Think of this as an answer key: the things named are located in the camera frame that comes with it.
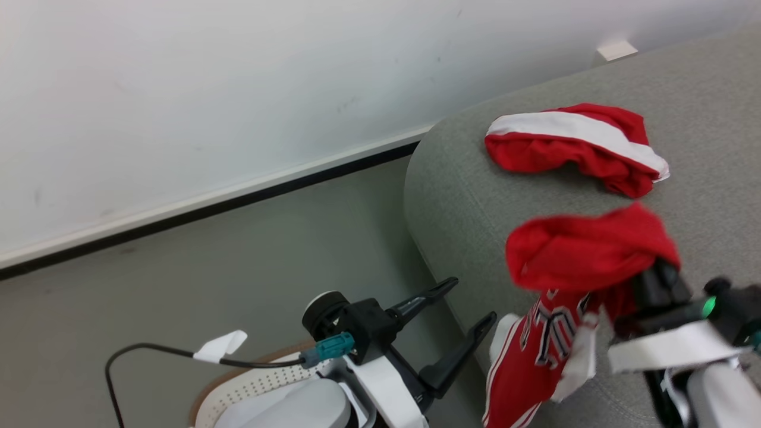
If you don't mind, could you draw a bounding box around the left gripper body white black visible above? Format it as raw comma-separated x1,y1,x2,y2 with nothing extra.
340,297,442,428

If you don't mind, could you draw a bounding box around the small white wall box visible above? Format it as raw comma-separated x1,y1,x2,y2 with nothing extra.
593,40,639,64

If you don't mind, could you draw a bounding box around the white wall baseboard strip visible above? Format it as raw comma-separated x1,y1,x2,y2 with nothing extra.
0,122,436,281

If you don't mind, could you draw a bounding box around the red shorts white stripe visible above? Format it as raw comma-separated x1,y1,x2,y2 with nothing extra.
484,102,671,199

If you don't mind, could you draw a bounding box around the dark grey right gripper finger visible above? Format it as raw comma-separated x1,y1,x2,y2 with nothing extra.
654,259,694,310
631,267,662,319

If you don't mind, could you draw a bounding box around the red basketball jersey white trim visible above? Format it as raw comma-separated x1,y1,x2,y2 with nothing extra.
482,202,682,428

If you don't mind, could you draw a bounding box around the white cable tag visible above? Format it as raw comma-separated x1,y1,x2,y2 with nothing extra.
193,330,249,364

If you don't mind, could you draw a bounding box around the white laundry basket brown rim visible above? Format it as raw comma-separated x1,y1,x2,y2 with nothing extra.
189,340,334,428

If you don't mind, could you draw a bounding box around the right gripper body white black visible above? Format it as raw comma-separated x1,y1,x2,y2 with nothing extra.
606,294,751,375

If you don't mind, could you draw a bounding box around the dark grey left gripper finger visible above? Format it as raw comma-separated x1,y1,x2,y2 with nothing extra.
385,276,460,329
418,310,498,400

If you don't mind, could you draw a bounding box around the teal cable connector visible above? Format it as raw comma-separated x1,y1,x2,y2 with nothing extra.
299,332,356,369

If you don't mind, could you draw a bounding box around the grey fabric sofa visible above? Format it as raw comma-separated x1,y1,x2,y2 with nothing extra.
403,21,761,428

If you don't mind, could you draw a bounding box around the thin black cable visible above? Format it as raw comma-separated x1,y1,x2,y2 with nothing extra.
105,342,307,428

